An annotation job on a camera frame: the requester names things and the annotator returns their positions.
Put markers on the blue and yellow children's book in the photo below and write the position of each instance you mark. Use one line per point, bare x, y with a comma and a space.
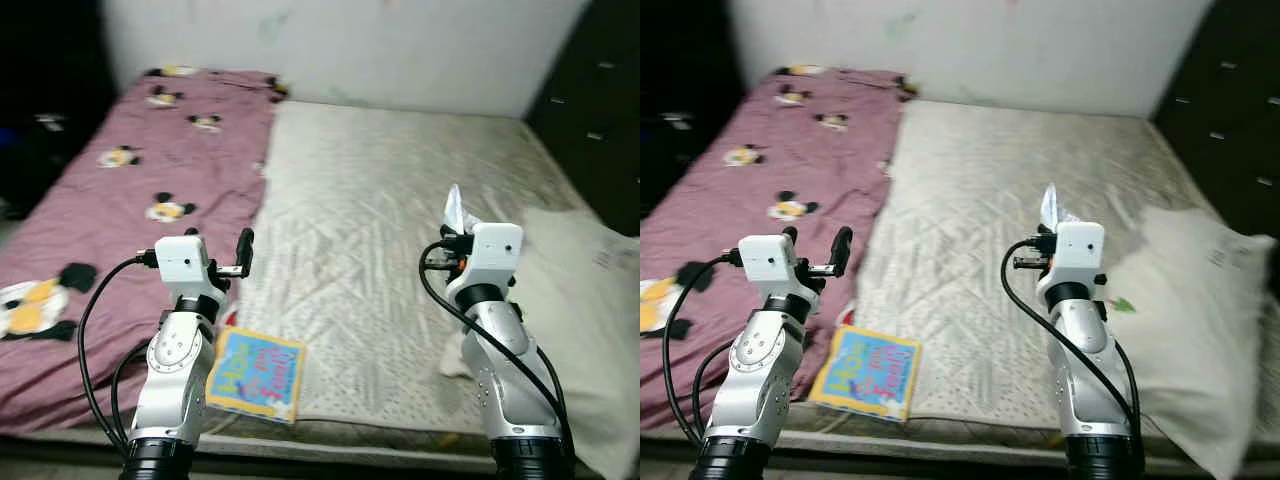
865, 372
260, 375

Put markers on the white pillow with green tree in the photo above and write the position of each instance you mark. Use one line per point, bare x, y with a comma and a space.
1190, 320
590, 320

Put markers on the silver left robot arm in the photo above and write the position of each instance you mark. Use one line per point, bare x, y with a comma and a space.
165, 375
745, 380

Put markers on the pink Mickey Mouse bedsheet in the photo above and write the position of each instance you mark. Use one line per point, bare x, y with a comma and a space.
120, 200
760, 200

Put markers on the white quilted mattress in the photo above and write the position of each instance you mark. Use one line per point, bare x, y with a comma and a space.
1000, 180
370, 200

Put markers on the black luggage pile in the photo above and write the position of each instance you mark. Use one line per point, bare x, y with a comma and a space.
670, 140

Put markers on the dark tufted headboard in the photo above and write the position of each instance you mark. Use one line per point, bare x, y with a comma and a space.
1230, 100
600, 100

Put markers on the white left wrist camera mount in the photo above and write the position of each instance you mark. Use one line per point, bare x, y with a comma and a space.
765, 262
180, 262

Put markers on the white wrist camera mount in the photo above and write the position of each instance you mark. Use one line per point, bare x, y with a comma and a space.
765, 262
497, 255
1080, 252
180, 262

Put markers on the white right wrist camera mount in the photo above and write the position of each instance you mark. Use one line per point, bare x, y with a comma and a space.
497, 255
1080, 252

